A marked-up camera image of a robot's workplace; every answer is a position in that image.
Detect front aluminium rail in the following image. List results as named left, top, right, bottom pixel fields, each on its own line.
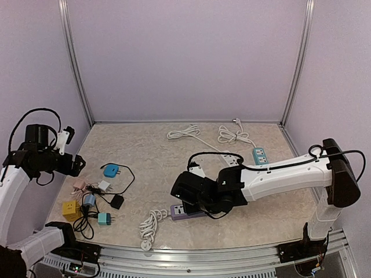
left=27, top=228, right=357, bottom=278

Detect aluminium frame post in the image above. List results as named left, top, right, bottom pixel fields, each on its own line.
left=280, top=0, right=315, bottom=129
left=58, top=0, right=95, bottom=128

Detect black charger with cable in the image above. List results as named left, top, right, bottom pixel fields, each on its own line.
left=86, top=163, right=136, bottom=210

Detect yellow cube socket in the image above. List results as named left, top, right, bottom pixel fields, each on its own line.
left=62, top=200, right=82, bottom=222

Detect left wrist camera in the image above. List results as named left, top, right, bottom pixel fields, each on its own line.
left=54, top=126, right=75, bottom=155

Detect teal power strip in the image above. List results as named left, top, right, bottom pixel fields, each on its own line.
left=217, top=117, right=269, bottom=166

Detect pink charger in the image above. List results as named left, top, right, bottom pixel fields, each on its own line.
left=71, top=180, right=87, bottom=195

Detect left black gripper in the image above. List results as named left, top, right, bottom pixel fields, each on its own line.
left=36, top=145, right=85, bottom=176

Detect light blue flat charger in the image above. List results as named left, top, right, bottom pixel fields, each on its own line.
left=103, top=164, right=120, bottom=178

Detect white wall charger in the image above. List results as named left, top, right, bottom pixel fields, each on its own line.
left=98, top=180, right=112, bottom=193

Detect white power strip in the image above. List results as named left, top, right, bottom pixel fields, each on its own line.
left=166, top=124, right=241, bottom=166

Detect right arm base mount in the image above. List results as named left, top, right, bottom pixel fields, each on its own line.
left=277, top=240, right=327, bottom=263

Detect pale blue round charger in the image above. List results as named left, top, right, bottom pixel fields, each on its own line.
left=83, top=194, right=96, bottom=208

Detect left aluminium frame post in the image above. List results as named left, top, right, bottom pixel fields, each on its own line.
left=58, top=0, right=95, bottom=128

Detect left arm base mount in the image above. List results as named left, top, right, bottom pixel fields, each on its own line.
left=51, top=242, right=102, bottom=264

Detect teal charger with cable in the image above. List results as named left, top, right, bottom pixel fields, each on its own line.
left=72, top=202, right=117, bottom=240

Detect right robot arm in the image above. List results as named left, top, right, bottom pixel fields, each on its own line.
left=170, top=138, right=361, bottom=257

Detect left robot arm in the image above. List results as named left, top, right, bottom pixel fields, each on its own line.
left=1, top=124, right=86, bottom=277

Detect right aluminium frame post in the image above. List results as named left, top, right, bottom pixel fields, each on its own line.
left=280, top=0, right=315, bottom=129

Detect purple power strip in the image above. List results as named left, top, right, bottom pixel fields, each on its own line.
left=139, top=204, right=206, bottom=251

